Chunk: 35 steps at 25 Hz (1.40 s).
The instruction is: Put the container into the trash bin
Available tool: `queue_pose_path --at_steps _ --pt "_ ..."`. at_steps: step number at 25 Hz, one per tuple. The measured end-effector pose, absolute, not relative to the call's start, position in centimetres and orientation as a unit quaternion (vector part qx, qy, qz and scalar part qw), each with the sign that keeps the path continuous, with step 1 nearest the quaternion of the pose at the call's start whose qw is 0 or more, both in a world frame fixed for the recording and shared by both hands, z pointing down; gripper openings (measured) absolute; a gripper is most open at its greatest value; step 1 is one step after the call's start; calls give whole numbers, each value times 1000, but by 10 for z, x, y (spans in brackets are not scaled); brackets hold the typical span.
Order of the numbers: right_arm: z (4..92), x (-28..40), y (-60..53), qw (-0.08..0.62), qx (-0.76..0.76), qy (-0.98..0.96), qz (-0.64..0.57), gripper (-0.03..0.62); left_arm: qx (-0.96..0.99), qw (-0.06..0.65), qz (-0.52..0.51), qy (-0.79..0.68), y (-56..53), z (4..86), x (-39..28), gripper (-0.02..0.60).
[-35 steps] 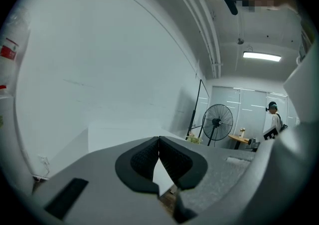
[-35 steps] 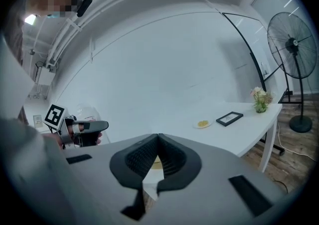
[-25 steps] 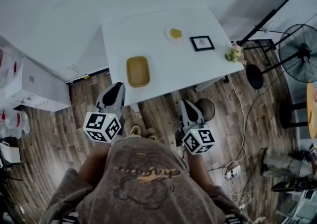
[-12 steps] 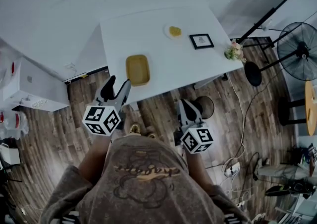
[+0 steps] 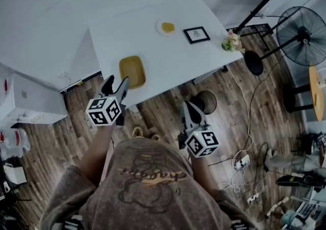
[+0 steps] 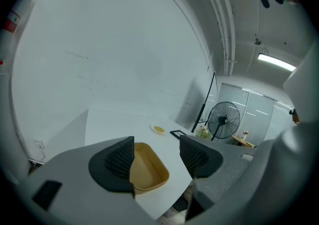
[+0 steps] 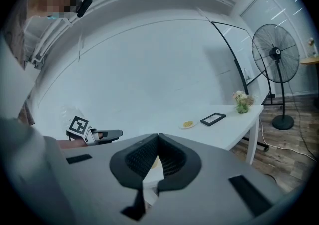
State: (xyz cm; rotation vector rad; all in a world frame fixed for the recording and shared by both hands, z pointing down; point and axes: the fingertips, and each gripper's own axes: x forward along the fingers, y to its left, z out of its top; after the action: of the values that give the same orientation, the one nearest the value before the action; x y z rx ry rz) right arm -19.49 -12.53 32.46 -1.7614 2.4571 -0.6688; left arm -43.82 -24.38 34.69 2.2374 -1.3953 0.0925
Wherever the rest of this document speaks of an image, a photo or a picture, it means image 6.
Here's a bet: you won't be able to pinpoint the frosted glass partition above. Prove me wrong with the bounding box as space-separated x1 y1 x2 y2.
216 83 295 143

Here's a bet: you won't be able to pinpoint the flower bouquet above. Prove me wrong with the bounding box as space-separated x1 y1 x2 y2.
195 125 212 140

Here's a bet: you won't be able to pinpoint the red wall sign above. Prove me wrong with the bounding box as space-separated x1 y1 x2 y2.
3 10 21 33

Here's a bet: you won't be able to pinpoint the black stool base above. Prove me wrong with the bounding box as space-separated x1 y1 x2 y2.
172 196 189 212

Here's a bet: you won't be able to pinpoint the black-framed board on stand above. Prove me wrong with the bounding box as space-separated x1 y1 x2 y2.
191 71 219 133

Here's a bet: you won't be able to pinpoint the person's white garment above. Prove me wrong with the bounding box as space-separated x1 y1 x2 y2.
282 39 319 123

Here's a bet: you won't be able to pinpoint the small wooden table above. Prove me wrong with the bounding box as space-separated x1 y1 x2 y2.
230 135 256 148

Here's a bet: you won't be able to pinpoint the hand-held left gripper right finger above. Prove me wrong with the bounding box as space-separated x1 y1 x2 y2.
179 121 316 225

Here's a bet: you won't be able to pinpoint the white ceiling pipes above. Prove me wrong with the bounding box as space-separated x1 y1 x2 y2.
193 0 237 77

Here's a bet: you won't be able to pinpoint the white plate with food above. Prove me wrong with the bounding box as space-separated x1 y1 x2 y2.
150 122 167 136

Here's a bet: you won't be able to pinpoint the black standing fan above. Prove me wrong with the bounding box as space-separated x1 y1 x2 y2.
207 101 241 143

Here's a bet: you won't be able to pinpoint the ceiling tube light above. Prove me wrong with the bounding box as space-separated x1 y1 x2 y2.
257 53 298 72

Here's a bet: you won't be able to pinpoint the yellow rectangular container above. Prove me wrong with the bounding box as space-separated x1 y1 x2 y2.
129 142 170 195

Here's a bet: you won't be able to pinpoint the white wall socket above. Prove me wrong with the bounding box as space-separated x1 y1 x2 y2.
33 138 46 150

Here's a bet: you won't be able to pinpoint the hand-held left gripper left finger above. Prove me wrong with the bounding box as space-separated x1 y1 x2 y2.
17 136 157 225

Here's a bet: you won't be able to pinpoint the black picture frame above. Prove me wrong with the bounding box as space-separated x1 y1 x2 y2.
169 129 188 140

